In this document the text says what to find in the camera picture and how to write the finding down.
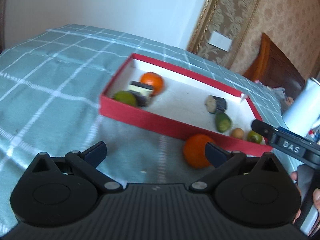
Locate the green avocado-like fruit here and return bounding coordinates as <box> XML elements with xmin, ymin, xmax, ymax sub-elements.
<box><xmin>215</xmin><ymin>112</ymin><xmax>232</xmax><ymax>133</ymax></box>

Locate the orange tangerine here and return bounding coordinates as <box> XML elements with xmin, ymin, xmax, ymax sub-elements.
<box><xmin>140</xmin><ymin>72</ymin><xmax>165</xmax><ymax>97</ymax></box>
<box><xmin>182</xmin><ymin>134</ymin><xmax>217</xmax><ymax>169</ymax></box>

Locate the small tan round fruit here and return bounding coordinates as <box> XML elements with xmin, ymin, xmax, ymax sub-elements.
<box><xmin>230</xmin><ymin>128</ymin><xmax>244</xmax><ymax>140</ymax></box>

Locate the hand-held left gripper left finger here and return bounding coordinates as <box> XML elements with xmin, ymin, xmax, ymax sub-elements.
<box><xmin>30</xmin><ymin>141</ymin><xmax>123</xmax><ymax>193</ymax></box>

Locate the white wall switch plate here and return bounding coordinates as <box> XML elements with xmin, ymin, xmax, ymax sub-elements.
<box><xmin>208</xmin><ymin>31</ymin><xmax>232</xmax><ymax>51</ymax></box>

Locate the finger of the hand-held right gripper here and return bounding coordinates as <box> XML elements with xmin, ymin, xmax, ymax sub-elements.
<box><xmin>251</xmin><ymin>119</ymin><xmax>276</xmax><ymax>144</ymax></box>

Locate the white cylindrical container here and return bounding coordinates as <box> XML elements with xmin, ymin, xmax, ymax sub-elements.
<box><xmin>282</xmin><ymin>78</ymin><xmax>320</xmax><ymax>141</ymax></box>

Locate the brown wooden headboard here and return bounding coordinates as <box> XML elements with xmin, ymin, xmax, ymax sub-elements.
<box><xmin>243</xmin><ymin>33</ymin><xmax>307</xmax><ymax>101</ymax></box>

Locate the red cardboard box white inside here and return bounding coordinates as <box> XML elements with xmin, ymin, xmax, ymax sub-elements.
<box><xmin>99</xmin><ymin>53</ymin><xmax>274</xmax><ymax>157</ymax></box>

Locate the green plaid bed sheet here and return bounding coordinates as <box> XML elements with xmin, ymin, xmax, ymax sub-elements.
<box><xmin>0</xmin><ymin>24</ymin><xmax>320</xmax><ymax>233</ymax></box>

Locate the dark toy piece cream end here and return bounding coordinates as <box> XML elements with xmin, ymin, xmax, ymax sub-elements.
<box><xmin>206</xmin><ymin>95</ymin><xmax>228</xmax><ymax>115</ymax></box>
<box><xmin>128</xmin><ymin>80</ymin><xmax>155</xmax><ymax>108</ymax></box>

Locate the crumpled clothes pile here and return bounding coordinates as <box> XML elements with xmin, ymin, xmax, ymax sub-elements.
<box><xmin>255</xmin><ymin>80</ymin><xmax>295</xmax><ymax>113</ymax></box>

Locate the gold wall moulding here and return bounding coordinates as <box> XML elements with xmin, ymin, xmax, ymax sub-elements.
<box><xmin>186</xmin><ymin>0</ymin><xmax>227</xmax><ymax>54</ymax></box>

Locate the small yellow-green lime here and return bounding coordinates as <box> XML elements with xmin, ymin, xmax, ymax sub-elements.
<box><xmin>247</xmin><ymin>131</ymin><xmax>263</xmax><ymax>145</ymax></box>

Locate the person's right hand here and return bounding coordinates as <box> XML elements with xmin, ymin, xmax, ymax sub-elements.
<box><xmin>291</xmin><ymin>171</ymin><xmax>320</xmax><ymax>210</ymax></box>

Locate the large green lime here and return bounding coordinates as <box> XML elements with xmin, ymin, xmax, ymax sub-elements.
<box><xmin>113</xmin><ymin>91</ymin><xmax>138</xmax><ymax>107</ymax></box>

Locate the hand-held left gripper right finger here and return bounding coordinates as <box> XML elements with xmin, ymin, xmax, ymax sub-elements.
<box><xmin>189</xmin><ymin>142</ymin><xmax>288</xmax><ymax>192</ymax></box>

